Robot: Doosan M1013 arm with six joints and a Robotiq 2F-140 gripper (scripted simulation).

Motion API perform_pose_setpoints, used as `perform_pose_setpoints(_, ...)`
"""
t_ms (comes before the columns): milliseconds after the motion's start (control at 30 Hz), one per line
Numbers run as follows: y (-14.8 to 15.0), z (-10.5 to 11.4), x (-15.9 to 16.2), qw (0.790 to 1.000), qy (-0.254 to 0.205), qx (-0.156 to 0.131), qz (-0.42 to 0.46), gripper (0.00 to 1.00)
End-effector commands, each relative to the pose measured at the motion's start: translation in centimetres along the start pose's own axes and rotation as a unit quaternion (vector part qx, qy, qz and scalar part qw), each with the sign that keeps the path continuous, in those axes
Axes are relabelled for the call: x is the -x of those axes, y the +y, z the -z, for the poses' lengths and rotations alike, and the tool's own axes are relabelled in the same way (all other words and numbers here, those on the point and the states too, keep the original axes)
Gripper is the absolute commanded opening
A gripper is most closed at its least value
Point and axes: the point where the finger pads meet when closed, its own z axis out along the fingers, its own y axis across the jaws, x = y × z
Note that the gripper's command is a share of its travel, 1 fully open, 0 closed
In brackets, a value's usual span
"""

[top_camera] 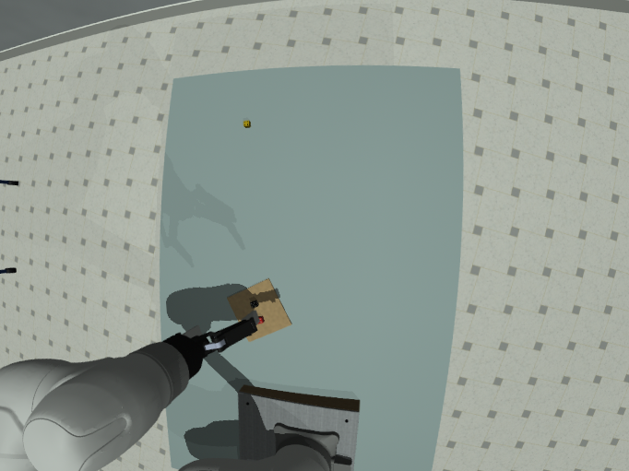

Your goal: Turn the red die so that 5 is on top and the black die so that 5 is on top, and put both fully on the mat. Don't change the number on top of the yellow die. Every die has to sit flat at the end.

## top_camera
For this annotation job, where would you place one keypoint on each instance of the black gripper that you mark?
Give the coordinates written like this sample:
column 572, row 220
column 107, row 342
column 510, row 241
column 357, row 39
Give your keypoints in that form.
column 194, row 353

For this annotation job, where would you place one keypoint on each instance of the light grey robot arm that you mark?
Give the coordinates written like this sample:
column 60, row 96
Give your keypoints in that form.
column 101, row 408

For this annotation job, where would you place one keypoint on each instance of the tan mat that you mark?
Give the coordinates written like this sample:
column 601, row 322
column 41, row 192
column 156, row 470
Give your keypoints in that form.
column 269, row 306

